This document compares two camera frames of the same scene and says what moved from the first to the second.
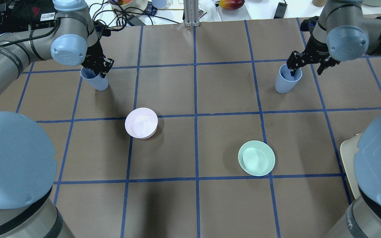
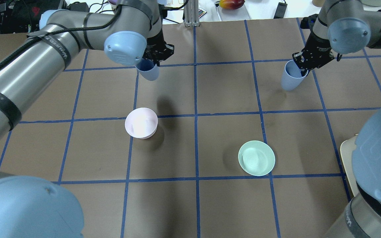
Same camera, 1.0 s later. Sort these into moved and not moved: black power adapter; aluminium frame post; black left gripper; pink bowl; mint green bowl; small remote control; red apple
Moved: black left gripper
Not moved: mint green bowl; small remote control; aluminium frame post; red apple; black power adapter; pink bowl
